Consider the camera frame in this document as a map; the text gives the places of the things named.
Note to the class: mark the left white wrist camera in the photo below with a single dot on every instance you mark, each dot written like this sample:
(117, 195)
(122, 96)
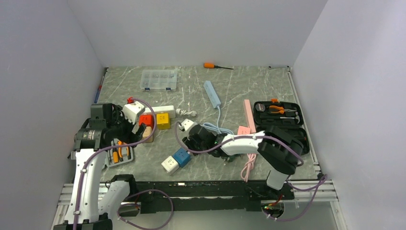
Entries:
(132, 110)

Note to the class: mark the blue cube socket adapter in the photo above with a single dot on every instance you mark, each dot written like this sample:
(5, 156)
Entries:
(182, 157)

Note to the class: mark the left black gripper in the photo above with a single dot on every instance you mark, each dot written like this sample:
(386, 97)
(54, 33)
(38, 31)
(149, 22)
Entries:
(129, 136)

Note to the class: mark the pink power strip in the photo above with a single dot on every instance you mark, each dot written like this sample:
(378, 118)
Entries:
(249, 116)

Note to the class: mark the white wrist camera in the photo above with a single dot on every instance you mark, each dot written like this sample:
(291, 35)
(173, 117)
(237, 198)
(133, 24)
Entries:
(186, 125)
(132, 110)

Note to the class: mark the red cube socket adapter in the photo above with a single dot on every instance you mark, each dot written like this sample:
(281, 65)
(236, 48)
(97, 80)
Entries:
(147, 119)

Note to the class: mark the beige cube socket adapter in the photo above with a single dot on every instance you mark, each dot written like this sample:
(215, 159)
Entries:
(147, 135)

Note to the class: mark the pink cube socket adapter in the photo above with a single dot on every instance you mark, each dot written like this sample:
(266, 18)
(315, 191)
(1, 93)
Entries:
(242, 130)

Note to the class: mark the blue red pen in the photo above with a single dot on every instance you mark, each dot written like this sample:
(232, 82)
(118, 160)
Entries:
(98, 90)

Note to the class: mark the light blue power strip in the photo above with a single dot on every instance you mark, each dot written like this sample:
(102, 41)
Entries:
(213, 97)

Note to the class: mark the yellow cube socket adapter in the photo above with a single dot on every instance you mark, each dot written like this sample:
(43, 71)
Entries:
(163, 121)

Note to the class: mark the white power strip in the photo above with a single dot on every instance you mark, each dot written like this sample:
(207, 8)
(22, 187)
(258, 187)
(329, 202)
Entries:
(170, 109)

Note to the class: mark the orange pliers in case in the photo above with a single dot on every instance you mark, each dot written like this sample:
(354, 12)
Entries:
(278, 110)

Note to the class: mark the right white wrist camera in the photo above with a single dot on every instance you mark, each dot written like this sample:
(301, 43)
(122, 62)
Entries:
(186, 125)

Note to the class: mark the clear plastic organizer box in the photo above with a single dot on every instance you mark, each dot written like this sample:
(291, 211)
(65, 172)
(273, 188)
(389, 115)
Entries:
(159, 80)

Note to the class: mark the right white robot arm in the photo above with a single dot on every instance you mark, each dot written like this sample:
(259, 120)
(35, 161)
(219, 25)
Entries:
(281, 150)

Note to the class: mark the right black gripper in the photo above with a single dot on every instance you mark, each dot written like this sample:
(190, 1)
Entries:
(189, 143)

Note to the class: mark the orange handled screwdriver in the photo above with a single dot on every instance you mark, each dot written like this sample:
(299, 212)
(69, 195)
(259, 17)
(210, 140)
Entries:
(213, 66)

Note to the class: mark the dark green cube adapter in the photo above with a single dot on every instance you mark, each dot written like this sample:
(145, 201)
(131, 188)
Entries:
(228, 159)

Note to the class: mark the white cube socket adapter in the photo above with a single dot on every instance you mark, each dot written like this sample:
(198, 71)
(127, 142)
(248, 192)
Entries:
(170, 165)

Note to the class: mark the orange pliers in tray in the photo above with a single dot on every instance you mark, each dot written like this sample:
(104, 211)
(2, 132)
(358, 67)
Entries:
(123, 153)

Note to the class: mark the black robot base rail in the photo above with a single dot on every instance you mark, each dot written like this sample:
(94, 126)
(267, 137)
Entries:
(206, 195)

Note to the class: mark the black tool case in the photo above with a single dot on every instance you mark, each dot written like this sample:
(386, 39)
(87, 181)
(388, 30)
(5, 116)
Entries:
(293, 125)

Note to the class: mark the grey tool tray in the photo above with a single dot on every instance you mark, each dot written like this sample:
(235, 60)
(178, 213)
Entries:
(112, 160)

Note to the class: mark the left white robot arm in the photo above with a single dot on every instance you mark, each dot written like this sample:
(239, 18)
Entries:
(86, 211)

